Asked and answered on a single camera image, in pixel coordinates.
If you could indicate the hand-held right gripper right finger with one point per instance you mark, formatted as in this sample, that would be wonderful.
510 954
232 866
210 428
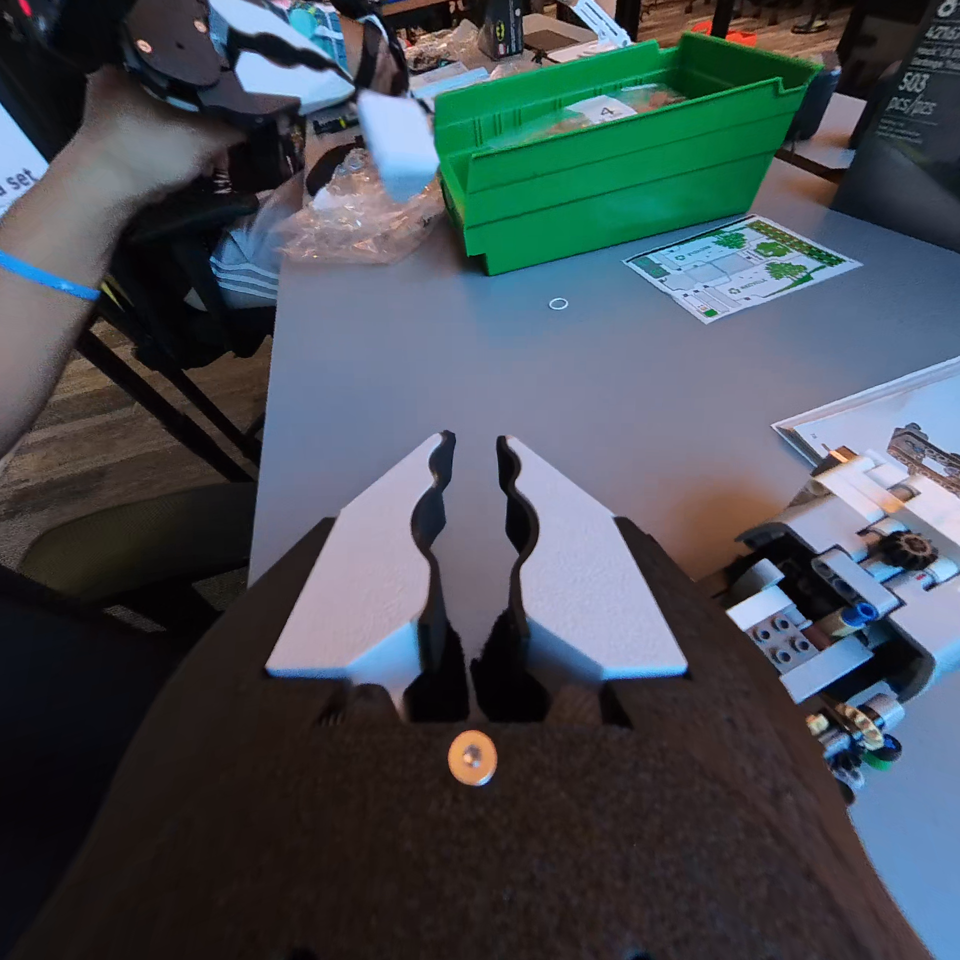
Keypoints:
585 592

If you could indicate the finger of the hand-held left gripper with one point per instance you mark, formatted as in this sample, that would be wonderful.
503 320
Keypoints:
300 79
397 146

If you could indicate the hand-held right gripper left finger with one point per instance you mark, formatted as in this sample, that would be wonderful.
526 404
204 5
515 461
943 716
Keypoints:
360 592

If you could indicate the lego truck model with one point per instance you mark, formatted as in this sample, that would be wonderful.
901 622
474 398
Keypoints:
847 592

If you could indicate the person's left forearm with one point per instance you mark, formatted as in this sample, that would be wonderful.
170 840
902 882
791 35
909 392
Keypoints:
45 225

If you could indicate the numbered bag of lego parts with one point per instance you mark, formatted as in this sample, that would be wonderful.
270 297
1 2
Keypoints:
622 109

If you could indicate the lego instruction booklet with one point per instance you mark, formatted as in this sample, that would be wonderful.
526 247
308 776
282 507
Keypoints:
847 420

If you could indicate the black lego set box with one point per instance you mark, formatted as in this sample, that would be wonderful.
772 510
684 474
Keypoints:
911 135

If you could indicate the person's left hand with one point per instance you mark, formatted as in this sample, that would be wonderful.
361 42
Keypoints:
142 139

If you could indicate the crumpled clear plastic bag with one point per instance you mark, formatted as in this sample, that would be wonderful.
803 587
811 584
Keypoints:
352 221

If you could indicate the black and yellow box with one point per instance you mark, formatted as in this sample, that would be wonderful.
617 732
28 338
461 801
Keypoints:
504 26

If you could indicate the white striped garment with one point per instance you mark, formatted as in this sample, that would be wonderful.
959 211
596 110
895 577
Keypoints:
244 270

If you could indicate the green plastic bin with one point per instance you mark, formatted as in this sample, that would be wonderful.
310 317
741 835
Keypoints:
615 187

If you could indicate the olive chair seat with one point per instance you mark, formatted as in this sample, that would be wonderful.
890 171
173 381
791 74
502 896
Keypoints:
135 540

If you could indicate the black chair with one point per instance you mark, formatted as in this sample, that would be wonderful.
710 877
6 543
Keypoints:
172 300

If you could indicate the blue wristband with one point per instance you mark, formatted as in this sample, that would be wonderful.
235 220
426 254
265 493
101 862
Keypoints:
52 279

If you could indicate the green and white sticker sheet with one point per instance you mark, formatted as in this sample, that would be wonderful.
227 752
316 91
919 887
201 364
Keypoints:
739 270

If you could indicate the small dark cylinder speaker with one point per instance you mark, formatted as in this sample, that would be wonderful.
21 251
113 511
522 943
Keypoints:
814 105

